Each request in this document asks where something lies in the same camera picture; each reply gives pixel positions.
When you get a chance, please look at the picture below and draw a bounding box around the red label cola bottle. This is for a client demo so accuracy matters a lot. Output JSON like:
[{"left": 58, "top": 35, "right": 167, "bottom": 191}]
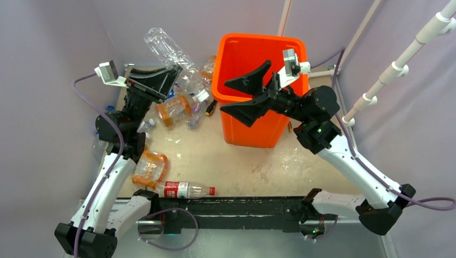
[{"left": 154, "top": 181, "right": 216, "bottom": 199}]

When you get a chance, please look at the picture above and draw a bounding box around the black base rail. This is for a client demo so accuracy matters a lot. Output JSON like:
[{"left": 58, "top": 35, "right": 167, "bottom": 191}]
[{"left": 141, "top": 196, "right": 326, "bottom": 238}]

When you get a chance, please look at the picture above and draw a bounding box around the large clear plastic bottle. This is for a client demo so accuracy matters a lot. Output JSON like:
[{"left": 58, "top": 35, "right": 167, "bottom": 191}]
[{"left": 144, "top": 27, "right": 213, "bottom": 103}]

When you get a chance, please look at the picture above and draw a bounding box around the small clear white-cap bottle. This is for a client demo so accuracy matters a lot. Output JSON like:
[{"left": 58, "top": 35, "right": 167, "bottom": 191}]
[{"left": 186, "top": 101, "right": 208, "bottom": 130}]

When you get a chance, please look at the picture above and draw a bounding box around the orange label clear bottle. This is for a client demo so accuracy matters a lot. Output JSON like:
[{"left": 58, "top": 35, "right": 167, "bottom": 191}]
[{"left": 155, "top": 94, "right": 195, "bottom": 127}]

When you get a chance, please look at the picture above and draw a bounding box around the crushed orange label bottle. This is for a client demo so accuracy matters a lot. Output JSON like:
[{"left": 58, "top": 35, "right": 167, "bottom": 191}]
[{"left": 131, "top": 150, "right": 169, "bottom": 189}]

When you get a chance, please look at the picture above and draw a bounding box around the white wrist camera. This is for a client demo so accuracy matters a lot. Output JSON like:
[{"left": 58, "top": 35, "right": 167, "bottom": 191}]
[
  {"left": 278, "top": 48, "right": 311, "bottom": 89},
  {"left": 94, "top": 60, "right": 127, "bottom": 88}
]

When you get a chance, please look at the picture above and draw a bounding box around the white pvc pipe frame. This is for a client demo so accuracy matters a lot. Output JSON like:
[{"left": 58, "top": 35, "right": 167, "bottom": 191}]
[{"left": 273, "top": 1, "right": 455, "bottom": 128}]

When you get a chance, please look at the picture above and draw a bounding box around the orange bottle behind bin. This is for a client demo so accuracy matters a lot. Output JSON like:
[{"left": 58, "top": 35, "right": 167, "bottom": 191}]
[{"left": 199, "top": 55, "right": 217, "bottom": 80}]

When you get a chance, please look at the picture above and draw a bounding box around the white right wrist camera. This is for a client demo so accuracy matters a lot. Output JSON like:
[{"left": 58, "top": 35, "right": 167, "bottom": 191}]
[{"left": 278, "top": 48, "right": 311, "bottom": 89}]

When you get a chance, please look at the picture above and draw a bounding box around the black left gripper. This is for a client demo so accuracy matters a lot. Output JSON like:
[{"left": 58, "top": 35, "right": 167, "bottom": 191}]
[{"left": 122, "top": 64, "right": 181, "bottom": 133}]

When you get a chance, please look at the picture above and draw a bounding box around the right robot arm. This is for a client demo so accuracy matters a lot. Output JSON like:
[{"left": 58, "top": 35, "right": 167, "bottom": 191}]
[{"left": 221, "top": 60, "right": 416, "bottom": 235}]

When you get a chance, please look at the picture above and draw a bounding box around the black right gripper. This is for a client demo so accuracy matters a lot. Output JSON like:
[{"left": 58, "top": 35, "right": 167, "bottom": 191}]
[{"left": 220, "top": 60, "right": 310, "bottom": 126}]

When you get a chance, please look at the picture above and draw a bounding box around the blue pepsi label bottle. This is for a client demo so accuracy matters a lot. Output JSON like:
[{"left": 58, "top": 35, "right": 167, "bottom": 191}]
[{"left": 137, "top": 118, "right": 156, "bottom": 134}]

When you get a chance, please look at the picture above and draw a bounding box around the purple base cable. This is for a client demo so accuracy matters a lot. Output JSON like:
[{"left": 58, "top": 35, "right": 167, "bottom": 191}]
[{"left": 137, "top": 209, "right": 199, "bottom": 252}]

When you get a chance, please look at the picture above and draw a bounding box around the orange plastic bin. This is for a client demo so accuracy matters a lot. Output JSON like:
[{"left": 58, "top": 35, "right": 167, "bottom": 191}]
[{"left": 211, "top": 33, "right": 308, "bottom": 148}]

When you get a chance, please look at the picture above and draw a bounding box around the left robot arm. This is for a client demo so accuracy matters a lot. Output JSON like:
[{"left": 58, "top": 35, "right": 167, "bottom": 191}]
[{"left": 54, "top": 62, "right": 182, "bottom": 257}]

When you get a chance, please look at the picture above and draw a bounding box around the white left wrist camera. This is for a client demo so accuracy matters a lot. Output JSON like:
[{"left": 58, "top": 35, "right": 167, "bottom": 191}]
[{"left": 94, "top": 60, "right": 127, "bottom": 88}]

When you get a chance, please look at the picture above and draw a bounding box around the yellow black screwdriver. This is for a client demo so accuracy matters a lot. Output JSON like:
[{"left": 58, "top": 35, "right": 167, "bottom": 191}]
[{"left": 205, "top": 99, "right": 218, "bottom": 116}]

